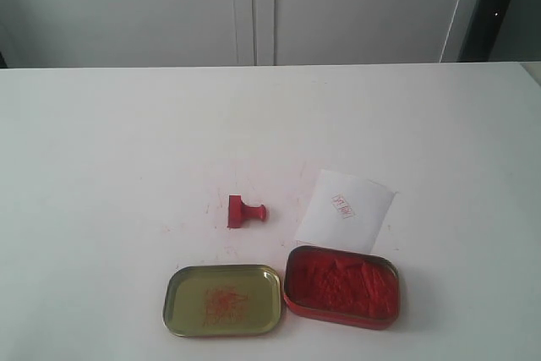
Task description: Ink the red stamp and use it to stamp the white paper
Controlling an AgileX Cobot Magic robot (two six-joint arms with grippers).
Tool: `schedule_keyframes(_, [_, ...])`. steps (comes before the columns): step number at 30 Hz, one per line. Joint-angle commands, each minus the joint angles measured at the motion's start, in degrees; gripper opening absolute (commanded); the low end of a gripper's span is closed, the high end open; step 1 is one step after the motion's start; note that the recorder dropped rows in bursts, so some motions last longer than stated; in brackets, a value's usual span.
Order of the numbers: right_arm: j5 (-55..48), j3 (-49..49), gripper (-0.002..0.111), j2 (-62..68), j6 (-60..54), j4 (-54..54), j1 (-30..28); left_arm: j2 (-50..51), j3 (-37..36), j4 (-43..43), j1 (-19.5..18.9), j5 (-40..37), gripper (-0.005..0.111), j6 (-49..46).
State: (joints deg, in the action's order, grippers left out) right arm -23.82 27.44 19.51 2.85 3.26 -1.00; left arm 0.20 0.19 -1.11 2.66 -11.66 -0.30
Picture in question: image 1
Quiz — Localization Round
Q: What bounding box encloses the red ink pad tin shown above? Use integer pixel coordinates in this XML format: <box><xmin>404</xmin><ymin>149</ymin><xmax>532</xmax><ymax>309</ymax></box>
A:
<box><xmin>283</xmin><ymin>245</ymin><xmax>401</xmax><ymax>330</ymax></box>

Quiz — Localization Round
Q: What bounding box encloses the gold tin lid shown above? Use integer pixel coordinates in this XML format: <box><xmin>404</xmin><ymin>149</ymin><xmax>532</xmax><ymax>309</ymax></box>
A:
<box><xmin>162</xmin><ymin>265</ymin><xmax>282</xmax><ymax>337</ymax></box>

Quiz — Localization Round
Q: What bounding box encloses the red rubber stamp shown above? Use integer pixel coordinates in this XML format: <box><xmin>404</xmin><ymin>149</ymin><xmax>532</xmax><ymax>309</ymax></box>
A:
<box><xmin>227</xmin><ymin>195</ymin><xmax>267</xmax><ymax>228</ymax></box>

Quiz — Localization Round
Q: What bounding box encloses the white paper sheet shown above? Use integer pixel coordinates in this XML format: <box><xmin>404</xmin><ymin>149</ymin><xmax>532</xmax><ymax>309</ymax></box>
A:
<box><xmin>295</xmin><ymin>170</ymin><xmax>395</xmax><ymax>254</ymax></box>

